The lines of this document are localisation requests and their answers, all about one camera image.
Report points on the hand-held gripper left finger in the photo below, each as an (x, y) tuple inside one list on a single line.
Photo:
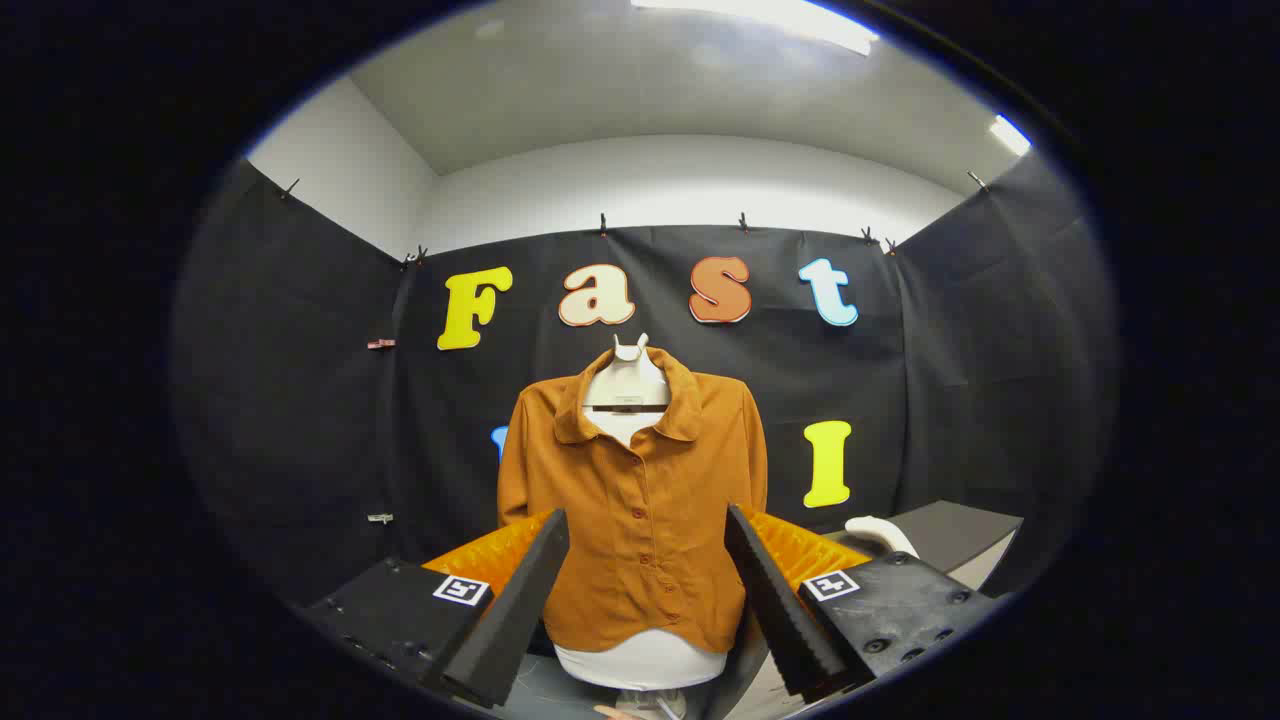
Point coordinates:
[(520, 610)]

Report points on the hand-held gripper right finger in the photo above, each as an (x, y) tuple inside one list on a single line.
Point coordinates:
[(790, 610)]

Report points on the white garment steamer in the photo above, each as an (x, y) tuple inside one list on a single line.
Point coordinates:
[(880, 530)]

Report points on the orange-brown button shirt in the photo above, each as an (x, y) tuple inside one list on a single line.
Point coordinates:
[(640, 500)]

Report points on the white mannequin torso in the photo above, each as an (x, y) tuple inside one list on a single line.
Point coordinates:
[(627, 385)]

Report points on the row of black cloth clips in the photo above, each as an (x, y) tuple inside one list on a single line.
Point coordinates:
[(603, 224)]

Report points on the small ceiling light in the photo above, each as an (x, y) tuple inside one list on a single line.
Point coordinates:
[(1010, 135)]

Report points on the long ceiling light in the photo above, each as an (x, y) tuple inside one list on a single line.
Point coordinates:
[(770, 15)]

